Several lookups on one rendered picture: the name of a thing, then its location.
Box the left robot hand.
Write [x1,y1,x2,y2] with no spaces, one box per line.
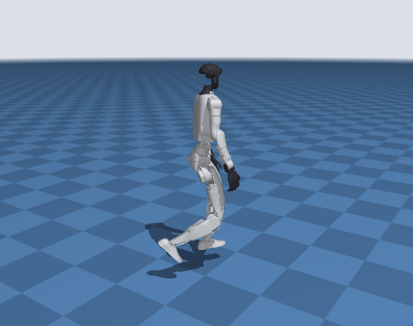
[211,149,222,172]

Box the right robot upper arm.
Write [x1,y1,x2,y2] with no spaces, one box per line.
[207,97,222,142]

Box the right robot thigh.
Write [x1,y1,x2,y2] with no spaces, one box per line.
[197,162,225,228]

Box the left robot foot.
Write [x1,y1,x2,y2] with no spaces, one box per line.
[198,238,226,250]

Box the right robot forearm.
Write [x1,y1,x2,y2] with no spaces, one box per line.
[215,130,234,170]

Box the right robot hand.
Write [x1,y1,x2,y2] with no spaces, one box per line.
[223,164,240,192]

